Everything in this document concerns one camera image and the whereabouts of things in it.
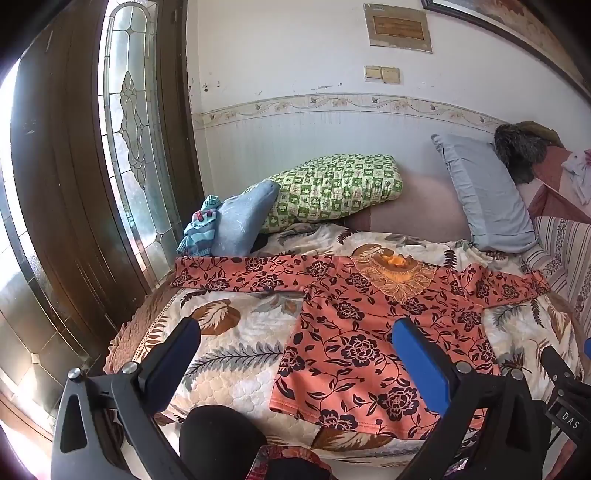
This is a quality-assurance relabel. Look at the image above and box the blue striped knitted garment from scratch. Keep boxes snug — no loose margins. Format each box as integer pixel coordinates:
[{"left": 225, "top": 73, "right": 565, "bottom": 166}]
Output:
[{"left": 177, "top": 195, "right": 221, "bottom": 258}]

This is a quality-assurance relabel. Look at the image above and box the person's floral patterned garment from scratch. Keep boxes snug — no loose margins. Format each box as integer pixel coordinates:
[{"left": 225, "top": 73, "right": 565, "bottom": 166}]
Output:
[{"left": 245, "top": 445, "right": 333, "bottom": 480}]

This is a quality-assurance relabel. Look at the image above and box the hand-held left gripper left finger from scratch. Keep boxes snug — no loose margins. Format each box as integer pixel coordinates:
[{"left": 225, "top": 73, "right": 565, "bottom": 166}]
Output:
[{"left": 50, "top": 316, "right": 201, "bottom": 480}]

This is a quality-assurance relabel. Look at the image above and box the pink sheet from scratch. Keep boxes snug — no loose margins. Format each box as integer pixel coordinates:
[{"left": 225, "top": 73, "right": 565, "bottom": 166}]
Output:
[{"left": 515, "top": 147, "right": 591, "bottom": 227}]

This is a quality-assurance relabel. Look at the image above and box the orange floral shirt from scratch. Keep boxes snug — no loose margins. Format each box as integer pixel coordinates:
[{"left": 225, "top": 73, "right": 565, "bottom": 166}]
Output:
[{"left": 171, "top": 253, "right": 552, "bottom": 441}]

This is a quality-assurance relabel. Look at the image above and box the striped pillow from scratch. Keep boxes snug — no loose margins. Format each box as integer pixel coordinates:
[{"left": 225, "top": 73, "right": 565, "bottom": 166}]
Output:
[{"left": 524, "top": 216, "right": 591, "bottom": 333}]

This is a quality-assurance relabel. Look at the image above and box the grey-blue pillow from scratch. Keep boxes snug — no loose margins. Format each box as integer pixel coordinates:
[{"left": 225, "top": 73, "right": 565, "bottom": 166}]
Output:
[{"left": 431, "top": 134, "right": 540, "bottom": 254}]

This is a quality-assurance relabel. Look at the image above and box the leaf print blanket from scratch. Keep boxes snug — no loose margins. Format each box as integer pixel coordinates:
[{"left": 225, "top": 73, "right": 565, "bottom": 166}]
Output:
[{"left": 104, "top": 224, "right": 585, "bottom": 462}]

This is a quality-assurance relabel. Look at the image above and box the wall plaque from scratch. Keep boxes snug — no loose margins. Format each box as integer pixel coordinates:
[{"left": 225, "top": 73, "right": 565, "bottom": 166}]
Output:
[{"left": 364, "top": 4, "right": 434, "bottom": 53}]

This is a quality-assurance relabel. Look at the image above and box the light blue cushion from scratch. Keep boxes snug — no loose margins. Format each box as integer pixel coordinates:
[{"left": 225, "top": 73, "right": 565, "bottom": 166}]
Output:
[{"left": 210, "top": 181, "right": 281, "bottom": 257}]

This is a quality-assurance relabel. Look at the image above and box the dark furry cloth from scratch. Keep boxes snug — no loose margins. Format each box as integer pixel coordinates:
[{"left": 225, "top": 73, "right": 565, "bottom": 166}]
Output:
[{"left": 493, "top": 122, "right": 552, "bottom": 185}]

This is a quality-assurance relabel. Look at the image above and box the white crumpled cloth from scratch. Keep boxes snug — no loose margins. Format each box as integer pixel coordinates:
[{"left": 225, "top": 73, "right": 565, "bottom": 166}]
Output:
[{"left": 561, "top": 150, "right": 591, "bottom": 206}]

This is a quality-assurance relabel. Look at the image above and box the green checkered pillow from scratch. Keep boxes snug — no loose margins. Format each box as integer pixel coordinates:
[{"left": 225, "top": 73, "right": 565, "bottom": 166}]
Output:
[{"left": 259, "top": 154, "right": 404, "bottom": 234}]

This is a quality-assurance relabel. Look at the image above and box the person's leg in black trousers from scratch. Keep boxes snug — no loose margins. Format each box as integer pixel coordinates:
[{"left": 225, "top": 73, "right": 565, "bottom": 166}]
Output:
[{"left": 178, "top": 405, "right": 269, "bottom": 480}]

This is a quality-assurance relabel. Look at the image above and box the mauve bed cushion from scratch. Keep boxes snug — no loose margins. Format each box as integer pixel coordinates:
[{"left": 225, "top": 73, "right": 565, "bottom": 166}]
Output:
[{"left": 344, "top": 173, "right": 474, "bottom": 243}]

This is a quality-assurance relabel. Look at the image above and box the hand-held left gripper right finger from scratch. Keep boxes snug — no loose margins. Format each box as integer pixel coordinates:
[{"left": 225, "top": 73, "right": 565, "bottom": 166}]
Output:
[{"left": 392, "top": 318, "right": 550, "bottom": 480}]

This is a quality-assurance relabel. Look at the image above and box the leaded glass window panel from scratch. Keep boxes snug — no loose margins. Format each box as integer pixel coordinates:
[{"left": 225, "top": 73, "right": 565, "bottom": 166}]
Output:
[{"left": 98, "top": 0, "right": 183, "bottom": 278}]

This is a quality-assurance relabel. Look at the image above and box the dark wooden door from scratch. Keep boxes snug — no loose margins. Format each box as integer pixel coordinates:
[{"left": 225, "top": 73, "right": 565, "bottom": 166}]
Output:
[{"left": 9, "top": 0, "right": 204, "bottom": 365}]

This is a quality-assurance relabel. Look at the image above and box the brown cloth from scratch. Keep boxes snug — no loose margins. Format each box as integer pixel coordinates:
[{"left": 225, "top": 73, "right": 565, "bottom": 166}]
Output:
[{"left": 515, "top": 121, "right": 566, "bottom": 151}]

